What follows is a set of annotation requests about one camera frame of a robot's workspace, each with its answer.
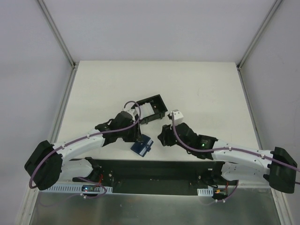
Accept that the blue leather card holder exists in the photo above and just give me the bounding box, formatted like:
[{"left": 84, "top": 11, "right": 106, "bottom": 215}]
[{"left": 130, "top": 135, "right": 154, "bottom": 157}]

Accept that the black plastic card rack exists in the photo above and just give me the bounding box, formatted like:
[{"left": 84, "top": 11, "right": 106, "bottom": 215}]
[{"left": 137, "top": 94, "right": 168, "bottom": 125}]

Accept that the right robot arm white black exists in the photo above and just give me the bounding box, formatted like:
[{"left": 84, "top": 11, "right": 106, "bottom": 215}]
[{"left": 158, "top": 123, "right": 299, "bottom": 194}]

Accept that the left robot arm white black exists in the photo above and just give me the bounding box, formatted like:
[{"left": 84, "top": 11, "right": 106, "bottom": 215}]
[{"left": 24, "top": 109, "right": 142, "bottom": 190}]

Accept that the white card stack in rack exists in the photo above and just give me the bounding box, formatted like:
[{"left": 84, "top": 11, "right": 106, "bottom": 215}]
[{"left": 140, "top": 103, "right": 155, "bottom": 118}]

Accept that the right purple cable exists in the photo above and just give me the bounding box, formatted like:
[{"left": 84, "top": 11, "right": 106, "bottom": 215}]
[{"left": 170, "top": 112, "right": 300, "bottom": 204}]

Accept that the purple cable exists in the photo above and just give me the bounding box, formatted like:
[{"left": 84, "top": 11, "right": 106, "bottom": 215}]
[
  {"left": 28, "top": 101, "right": 141, "bottom": 207},
  {"left": 170, "top": 112, "right": 300, "bottom": 204}
]

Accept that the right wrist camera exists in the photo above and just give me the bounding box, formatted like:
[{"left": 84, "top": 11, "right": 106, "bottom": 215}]
[{"left": 168, "top": 109, "right": 184, "bottom": 126}]

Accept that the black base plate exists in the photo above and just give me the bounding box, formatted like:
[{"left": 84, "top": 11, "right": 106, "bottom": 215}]
[{"left": 85, "top": 159, "right": 228, "bottom": 195}]

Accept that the right white cable duct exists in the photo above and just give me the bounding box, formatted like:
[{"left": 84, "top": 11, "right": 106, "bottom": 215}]
[{"left": 197, "top": 187, "right": 214, "bottom": 197}]

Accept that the white cable duct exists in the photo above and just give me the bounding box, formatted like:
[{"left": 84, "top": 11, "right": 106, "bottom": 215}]
[
  {"left": 43, "top": 184, "right": 113, "bottom": 194},
  {"left": 197, "top": 187, "right": 214, "bottom": 197}
]

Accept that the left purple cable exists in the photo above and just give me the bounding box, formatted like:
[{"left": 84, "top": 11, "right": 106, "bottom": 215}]
[{"left": 28, "top": 101, "right": 141, "bottom": 207}]

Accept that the left white cable duct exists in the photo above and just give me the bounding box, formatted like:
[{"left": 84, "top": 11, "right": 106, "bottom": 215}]
[{"left": 43, "top": 184, "right": 113, "bottom": 194}]

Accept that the left aluminium frame post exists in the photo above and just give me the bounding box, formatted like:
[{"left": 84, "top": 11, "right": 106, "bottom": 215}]
[{"left": 35, "top": 0, "right": 76, "bottom": 68}]

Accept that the aluminium frame post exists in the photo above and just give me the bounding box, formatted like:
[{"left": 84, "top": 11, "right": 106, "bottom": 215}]
[
  {"left": 35, "top": 0, "right": 76, "bottom": 68},
  {"left": 236, "top": 0, "right": 284, "bottom": 71}
]

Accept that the right aluminium frame post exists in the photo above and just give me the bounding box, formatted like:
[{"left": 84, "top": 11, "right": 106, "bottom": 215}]
[{"left": 236, "top": 0, "right": 284, "bottom": 71}]

